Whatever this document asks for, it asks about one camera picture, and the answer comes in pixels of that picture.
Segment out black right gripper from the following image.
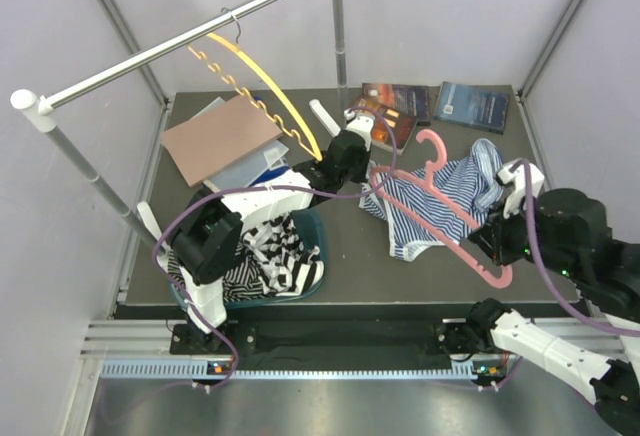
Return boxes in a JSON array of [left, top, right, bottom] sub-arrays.
[[468, 192, 579, 281]]

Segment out blue white striped tank top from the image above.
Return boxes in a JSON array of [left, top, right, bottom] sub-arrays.
[[359, 138, 504, 262]]

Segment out pink plastic hanger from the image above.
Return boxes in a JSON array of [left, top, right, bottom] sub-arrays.
[[368, 129, 514, 291]]

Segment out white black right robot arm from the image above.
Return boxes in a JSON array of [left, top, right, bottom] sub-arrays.
[[466, 188, 639, 435]]

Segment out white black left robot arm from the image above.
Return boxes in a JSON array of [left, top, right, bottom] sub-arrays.
[[162, 130, 371, 353]]

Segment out yellow wavy hanger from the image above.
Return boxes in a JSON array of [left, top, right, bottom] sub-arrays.
[[187, 30, 324, 162]]

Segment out orange cover paperback book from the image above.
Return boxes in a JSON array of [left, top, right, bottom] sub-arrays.
[[354, 96, 417, 155]]

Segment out teal plastic basket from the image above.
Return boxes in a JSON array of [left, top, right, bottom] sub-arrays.
[[169, 208, 329, 307]]

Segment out dark cover book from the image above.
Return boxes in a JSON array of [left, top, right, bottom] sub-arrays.
[[362, 83, 431, 126]]

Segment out wide-striped black white garment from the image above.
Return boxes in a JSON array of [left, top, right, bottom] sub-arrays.
[[242, 213, 325, 297]]

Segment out blue cover book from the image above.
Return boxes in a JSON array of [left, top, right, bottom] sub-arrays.
[[433, 81, 510, 134]]

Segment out metal rack right pole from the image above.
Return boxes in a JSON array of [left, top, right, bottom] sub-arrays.
[[332, 0, 348, 110]]

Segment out metal rack pole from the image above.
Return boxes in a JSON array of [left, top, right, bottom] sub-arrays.
[[47, 124, 169, 256], [332, 0, 348, 110]]

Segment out thin-striped black white garment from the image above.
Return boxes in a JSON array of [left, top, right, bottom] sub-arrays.
[[167, 252, 267, 309]]

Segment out white rack left foot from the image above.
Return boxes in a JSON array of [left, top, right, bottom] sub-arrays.
[[136, 201, 162, 240]]

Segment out metal rack left pole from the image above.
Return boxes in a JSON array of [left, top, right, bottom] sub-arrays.
[[47, 124, 169, 256]]

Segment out white rack top bar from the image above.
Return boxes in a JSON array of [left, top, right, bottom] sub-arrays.
[[10, 0, 279, 133]]

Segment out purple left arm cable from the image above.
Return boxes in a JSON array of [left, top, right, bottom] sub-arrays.
[[151, 110, 399, 395]]

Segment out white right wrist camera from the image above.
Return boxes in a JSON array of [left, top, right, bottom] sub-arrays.
[[495, 159, 545, 219]]

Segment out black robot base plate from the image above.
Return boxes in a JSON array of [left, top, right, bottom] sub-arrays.
[[168, 301, 501, 358]]

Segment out right aluminium wall frame rail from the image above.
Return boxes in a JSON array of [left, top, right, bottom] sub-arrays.
[[516, 0, 587, 101]]

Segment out aluminium wall frame rail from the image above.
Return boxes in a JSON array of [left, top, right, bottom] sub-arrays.
[[97, 0, 169, 108], [516, 0, 587, 101]]

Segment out slotted white cable duct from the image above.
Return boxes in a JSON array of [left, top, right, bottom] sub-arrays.
[[99, 359, 506, 381]]

